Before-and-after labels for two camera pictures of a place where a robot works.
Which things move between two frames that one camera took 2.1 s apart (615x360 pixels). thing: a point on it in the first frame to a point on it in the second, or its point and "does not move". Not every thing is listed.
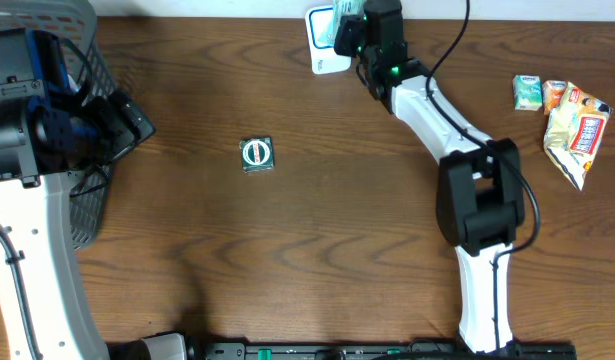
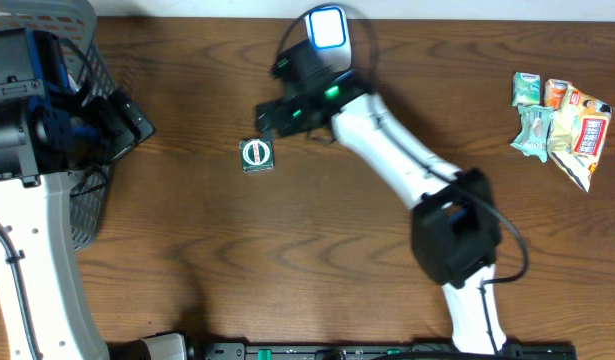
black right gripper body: x=347 y=41 to x=291 y=119
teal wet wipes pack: x=341 y=8 to x=533 y=137
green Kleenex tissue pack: x=527 y=92 does not move
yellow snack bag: x=574 y=131 does not move
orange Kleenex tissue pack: x=553 y=92 does not move
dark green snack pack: x=257 y=154 does not move
